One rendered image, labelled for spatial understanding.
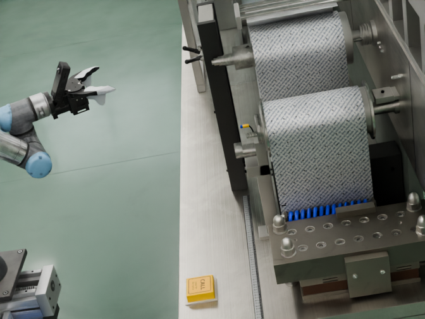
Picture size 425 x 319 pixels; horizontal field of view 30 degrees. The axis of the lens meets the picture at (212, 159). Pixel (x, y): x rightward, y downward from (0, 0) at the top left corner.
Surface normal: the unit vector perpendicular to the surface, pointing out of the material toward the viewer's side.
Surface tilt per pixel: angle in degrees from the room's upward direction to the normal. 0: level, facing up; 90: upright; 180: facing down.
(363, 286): 90
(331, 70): 92
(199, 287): 0
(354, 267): 90
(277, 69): 92
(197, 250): 0
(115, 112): 0
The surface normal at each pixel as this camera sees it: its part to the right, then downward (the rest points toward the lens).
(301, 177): 0.03, 0.52
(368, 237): -0.18, -0.84
